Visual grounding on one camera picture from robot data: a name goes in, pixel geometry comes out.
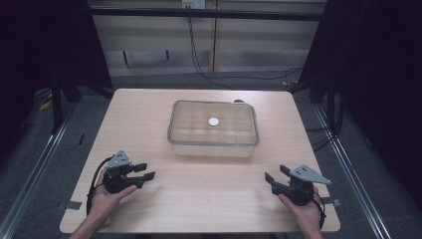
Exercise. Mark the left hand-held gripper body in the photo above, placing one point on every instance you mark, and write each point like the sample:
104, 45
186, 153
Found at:
116, 176

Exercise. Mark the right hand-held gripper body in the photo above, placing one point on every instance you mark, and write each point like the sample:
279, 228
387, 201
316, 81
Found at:
300, 189

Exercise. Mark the person's left hand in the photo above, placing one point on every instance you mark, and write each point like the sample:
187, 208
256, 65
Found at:
107, 200

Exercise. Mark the person's right hand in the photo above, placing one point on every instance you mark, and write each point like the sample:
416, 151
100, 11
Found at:
308, 215

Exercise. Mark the grey tape strip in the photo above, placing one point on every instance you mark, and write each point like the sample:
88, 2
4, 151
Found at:
331, 201
72, 205

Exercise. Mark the clear plastic storage box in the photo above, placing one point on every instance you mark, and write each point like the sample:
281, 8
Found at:
212, 151

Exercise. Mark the clear box lid grey rim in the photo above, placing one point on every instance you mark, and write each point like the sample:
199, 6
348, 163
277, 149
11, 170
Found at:
212, 113

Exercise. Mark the black metal stand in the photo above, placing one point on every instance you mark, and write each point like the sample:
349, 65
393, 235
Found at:
57, 103

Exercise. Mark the yellow floor object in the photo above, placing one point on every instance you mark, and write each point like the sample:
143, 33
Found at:
44, 105

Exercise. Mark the black curtain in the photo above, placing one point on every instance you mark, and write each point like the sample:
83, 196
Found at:
375, 83
43, 46

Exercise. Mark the metal floor rail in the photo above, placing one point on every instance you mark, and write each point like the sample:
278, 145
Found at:
30, 176
351, 176

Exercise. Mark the black horizontal frame bar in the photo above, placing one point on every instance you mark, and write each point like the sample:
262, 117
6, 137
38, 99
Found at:
205, 14

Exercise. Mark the white wall socket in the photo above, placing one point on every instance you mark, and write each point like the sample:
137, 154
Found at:
193, 3

